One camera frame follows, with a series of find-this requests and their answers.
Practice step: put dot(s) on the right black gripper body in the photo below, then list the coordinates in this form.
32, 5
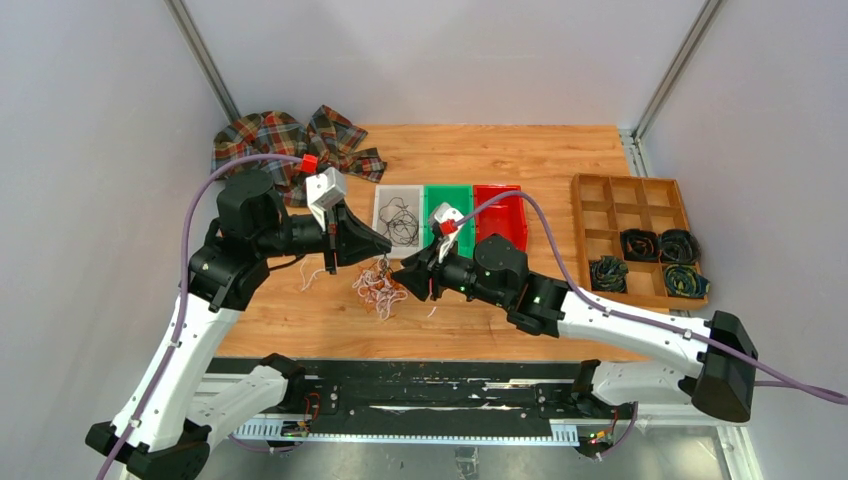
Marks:
455, 273

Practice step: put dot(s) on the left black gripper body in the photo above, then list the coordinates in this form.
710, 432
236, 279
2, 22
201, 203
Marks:
302, 235

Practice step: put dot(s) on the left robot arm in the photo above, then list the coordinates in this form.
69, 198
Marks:
161, 432

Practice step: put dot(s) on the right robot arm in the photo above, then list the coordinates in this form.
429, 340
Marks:
689, 361

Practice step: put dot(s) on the white plastic bin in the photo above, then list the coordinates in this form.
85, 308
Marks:
398, 215

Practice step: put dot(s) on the green plastic bin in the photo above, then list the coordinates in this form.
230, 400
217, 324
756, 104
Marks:
459, 197

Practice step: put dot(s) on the red plastic bin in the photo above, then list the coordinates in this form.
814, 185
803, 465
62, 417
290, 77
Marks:
506, 217

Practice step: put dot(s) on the plaid cloth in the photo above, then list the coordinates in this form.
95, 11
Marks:
328, 136

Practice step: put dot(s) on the wooden compartment tray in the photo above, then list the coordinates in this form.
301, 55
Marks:
635, 244

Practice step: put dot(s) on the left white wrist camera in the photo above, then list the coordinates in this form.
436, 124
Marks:
323, 191

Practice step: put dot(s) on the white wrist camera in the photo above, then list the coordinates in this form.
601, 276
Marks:
444, 223
323, 191

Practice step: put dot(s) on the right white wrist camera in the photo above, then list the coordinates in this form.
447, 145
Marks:
444, 223

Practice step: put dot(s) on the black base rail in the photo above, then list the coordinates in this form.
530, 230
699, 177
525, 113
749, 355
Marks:
443, 399

